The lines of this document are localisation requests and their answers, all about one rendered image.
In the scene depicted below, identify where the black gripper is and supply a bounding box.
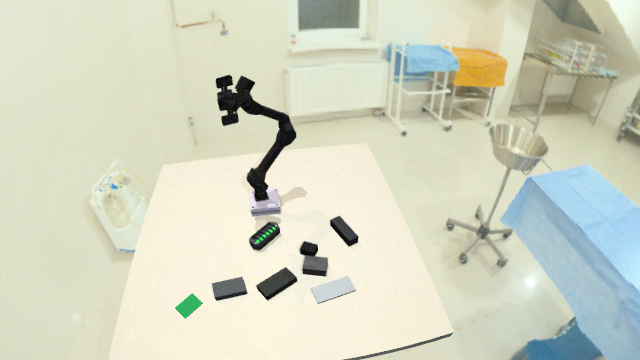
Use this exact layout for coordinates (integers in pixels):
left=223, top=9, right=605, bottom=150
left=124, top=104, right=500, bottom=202
left=215, top=75, right=239, bottom=126

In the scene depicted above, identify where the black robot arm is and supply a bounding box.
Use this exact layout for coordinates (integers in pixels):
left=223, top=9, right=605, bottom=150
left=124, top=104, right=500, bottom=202
left=233, top=76, right=296, bottom=202

